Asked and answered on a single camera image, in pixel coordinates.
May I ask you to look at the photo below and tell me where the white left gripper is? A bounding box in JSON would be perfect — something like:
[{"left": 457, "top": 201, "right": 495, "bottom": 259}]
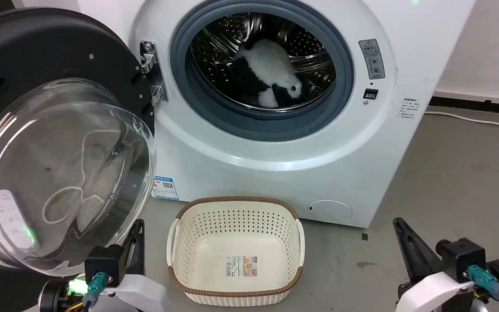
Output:
[{"left": 95, "top": 219, "right": 168, "bottom": 312}]

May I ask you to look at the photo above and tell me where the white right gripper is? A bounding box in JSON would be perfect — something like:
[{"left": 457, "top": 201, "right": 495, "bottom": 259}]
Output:
[{"left": 393, "top": 217, "right": 476, "bottom": 312}]

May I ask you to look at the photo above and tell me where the black washer door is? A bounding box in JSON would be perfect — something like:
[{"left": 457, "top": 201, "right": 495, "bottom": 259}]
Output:
[{"left": 0, "top": 7, "right": 158, "bottom": 312}]

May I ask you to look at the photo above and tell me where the white front-load washing machine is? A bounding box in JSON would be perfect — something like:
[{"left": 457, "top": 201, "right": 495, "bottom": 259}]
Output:
[{"left": 78, "top": 0, "right": 477, "bottom": 229}]

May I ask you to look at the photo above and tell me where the chrome door hinge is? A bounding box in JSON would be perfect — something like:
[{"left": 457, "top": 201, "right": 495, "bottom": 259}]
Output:
[{"left": 139, "top": 41, "right": 168, "bottom": 104}]

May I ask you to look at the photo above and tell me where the blue QR code sticker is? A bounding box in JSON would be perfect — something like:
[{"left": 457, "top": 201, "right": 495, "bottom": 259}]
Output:
[{"left": 152, "top": 175, "right": 179, "bottom": 201}]

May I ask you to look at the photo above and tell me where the round drain filter cover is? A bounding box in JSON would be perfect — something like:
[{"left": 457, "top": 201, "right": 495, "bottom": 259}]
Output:
[{"left": 307, "top": 200, "right": 353, "bottom": 224}]

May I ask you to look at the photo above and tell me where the cream perforated laundry basket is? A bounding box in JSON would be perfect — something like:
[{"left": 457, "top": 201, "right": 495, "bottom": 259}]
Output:
[{"left": 166, "top": 196, "right": 306, "bottom": 307}]

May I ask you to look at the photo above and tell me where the black baseboard strip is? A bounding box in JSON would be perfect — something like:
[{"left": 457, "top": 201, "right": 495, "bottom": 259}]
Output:
[{"left": 430, "top": 96, "right": 499, "bottom": 117}]

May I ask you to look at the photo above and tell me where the grey warning label sticker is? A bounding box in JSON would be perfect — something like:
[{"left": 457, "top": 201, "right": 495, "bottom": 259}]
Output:
[{"left": 358, "top": 39, "right": 386, "bottom": 80}]

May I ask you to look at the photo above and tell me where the black and white panda plush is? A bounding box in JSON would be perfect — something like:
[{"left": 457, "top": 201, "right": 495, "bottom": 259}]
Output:
[{"left": 229, "top": 38, "right": 313, "bottom": 108}]

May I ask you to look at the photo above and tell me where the teal left gripper cable connector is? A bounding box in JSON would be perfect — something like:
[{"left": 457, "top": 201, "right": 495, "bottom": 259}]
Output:
[{"left": 82, "top": 272, "right": 108, "bottom": 307}]

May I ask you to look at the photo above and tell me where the teal gripper cable connector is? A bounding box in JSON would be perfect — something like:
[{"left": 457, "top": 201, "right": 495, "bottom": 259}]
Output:
[
  {"left": 82, "top": 272, "right": 108, "bottom": 307},
  {"left": 467, "top": 265, "right": 499, "bottom": 301}
]

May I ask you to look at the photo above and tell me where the teal right gripper cable connector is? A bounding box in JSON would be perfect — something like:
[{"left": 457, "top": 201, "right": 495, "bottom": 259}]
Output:
[{"left": 467, "top": 265, "right": 499, "bottom": 301}]

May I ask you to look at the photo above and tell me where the white floor cable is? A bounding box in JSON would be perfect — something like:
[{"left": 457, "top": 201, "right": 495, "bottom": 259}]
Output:
[{"left": 424, "top": 111, "right": 499, "bottom": 129}]

